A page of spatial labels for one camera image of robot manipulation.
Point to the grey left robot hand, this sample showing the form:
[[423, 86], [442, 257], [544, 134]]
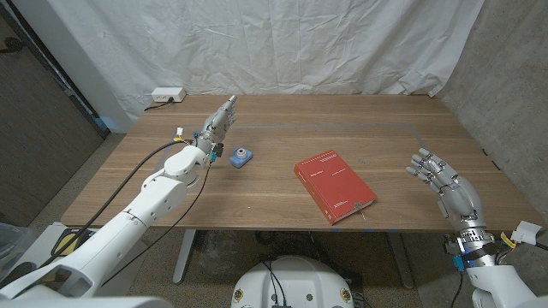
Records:
[[216, 126]]

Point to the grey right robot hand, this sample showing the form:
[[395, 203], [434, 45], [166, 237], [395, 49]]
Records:
[[460, 201]]

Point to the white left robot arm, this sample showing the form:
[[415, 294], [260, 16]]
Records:
[[162, 192]]

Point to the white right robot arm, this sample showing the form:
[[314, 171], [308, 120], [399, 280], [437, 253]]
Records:
[[501, 286]]

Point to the red hardcover notebook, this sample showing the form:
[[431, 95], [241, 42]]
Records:
[[334, 184]]

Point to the white power strip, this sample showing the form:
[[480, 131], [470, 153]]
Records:
[[168, 94]]

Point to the grey table leg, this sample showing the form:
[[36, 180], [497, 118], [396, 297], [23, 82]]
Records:
[[402, 265], [184, 256]]

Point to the white wrinkled backdrop sheet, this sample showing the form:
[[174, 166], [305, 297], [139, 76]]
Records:
[[274, 43]]

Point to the yellow black foot pedal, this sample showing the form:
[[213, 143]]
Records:
[[89, 236], [64, 244]]

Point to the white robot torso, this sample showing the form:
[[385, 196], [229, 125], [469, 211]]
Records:
[[293, 282]]

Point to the dark brown door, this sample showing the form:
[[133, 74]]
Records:
[[38, 128]]

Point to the clear plastic bin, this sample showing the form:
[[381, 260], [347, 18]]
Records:
[[10, 246]]

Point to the black round disc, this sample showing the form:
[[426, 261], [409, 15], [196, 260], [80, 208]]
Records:
[[15, 271]]

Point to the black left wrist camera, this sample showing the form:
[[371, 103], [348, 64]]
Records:
[[218, 149]]

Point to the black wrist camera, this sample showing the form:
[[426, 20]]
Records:
[[453, 249], [218, 149]]

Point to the blue toy camera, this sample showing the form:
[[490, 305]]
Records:
[[240, 159]]

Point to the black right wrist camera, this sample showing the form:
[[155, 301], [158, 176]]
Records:
[[453, 249]]

